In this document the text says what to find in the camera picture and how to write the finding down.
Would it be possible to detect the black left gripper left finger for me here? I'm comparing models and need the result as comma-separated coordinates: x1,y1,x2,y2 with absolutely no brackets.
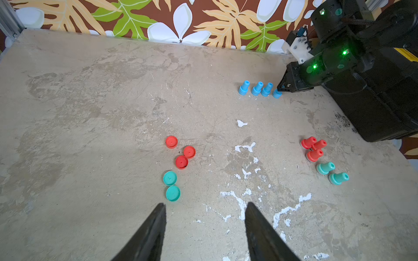
112,203,167,261

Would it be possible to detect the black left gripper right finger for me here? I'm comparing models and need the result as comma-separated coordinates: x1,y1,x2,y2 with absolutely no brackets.
244,202,300,261

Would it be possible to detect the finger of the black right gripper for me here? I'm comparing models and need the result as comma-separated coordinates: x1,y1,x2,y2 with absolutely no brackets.
277,63,305,92

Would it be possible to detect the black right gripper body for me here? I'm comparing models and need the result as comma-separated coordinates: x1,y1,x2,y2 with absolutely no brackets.
292,43,376,90

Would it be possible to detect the blue stamp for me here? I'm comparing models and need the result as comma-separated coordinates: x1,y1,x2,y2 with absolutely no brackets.
261,83,273,97
272,89,283,99
251,82,264,96
238,80,250,96

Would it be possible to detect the red cap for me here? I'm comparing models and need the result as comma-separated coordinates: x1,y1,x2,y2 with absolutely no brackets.
165,136,178,149
175,155,189,170
184,146,196,159

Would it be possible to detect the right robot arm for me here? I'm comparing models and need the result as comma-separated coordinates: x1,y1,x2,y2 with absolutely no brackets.
277,1,418,92

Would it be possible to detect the green cap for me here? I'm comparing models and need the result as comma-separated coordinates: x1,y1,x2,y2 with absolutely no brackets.
163,171,177,186
165,186,181,202

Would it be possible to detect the red stamp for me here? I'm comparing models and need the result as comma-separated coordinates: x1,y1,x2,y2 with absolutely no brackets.
300,137,317,150
311,140,327,151
306,149,324,163

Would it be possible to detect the green stamp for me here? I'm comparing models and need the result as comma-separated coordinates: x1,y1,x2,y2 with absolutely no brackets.
328,172,349,186
316,162,335,175

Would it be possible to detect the black toolbox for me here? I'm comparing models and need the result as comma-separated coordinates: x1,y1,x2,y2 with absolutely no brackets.
323,48,418,142

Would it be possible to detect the aluminium frame post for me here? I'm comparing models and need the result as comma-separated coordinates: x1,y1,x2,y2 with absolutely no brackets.
1,0,25,41

